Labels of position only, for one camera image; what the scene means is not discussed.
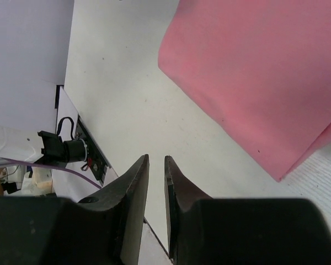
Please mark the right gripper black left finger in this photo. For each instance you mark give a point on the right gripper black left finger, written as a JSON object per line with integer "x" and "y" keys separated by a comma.
{"x": 112, "y": 218}

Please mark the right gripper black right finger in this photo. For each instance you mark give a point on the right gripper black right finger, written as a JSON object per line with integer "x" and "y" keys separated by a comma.
{"x": 189, "y": 225}

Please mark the pink t shirt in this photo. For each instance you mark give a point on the pink t shirt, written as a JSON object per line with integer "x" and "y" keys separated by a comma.
{"x": 260, "y": 69}

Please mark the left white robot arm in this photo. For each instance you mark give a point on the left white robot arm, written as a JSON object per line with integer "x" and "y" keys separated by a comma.
{"x": 18, "y": 146}

